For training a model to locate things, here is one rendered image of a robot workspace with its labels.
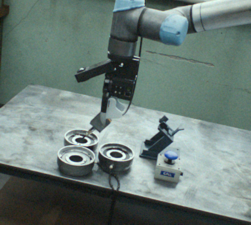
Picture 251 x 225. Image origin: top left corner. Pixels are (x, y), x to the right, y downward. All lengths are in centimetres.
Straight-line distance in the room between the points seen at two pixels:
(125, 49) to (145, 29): 8
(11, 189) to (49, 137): 28
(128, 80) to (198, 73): 170
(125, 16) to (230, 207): 58
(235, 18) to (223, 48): 165
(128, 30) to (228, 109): 190
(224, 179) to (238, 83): 158
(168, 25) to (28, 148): 55
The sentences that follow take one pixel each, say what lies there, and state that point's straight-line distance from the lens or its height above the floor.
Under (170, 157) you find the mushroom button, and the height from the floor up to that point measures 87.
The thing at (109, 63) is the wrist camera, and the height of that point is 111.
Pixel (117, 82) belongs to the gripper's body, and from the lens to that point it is 106.
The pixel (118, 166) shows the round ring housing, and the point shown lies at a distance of 114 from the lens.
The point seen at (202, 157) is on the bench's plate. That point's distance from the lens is 134.
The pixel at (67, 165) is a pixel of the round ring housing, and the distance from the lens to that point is 109.
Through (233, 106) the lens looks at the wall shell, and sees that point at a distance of 284.
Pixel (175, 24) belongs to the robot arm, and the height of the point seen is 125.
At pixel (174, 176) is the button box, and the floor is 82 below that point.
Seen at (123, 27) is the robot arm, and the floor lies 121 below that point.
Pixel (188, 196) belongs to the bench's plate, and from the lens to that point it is 113.
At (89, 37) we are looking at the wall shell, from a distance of 277.
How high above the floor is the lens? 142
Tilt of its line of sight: 22 degrees down
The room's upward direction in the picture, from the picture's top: 10 degrees clockwise
